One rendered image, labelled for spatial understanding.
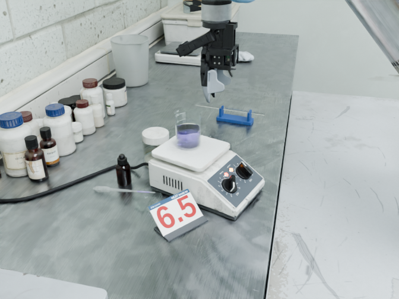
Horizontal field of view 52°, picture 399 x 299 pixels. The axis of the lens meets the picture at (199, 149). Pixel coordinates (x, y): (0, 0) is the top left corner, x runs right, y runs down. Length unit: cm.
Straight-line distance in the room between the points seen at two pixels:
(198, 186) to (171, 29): 117
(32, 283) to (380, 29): 60
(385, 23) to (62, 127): 69
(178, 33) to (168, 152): 110
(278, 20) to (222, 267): 164
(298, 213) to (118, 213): 34
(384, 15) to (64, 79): 91
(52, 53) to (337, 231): 91
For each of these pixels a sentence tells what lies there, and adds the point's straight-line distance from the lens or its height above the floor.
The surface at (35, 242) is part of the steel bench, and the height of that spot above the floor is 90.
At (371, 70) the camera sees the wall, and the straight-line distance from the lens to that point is 223.
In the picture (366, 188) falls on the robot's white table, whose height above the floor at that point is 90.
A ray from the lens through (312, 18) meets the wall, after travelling 215.
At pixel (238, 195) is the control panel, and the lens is 77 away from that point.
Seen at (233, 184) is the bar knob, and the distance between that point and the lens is 75.
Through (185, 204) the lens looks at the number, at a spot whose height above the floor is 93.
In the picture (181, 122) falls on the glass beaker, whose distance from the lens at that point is 78.
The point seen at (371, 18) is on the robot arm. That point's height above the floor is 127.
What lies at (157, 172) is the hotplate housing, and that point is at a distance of 81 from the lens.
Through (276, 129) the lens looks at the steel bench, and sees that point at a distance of 111.
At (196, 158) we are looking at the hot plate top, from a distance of 78.
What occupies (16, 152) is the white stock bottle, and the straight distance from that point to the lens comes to 93.
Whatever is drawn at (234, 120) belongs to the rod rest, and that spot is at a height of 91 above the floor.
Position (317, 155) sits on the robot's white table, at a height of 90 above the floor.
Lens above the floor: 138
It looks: 29 degrees down
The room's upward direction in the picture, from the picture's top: straight up
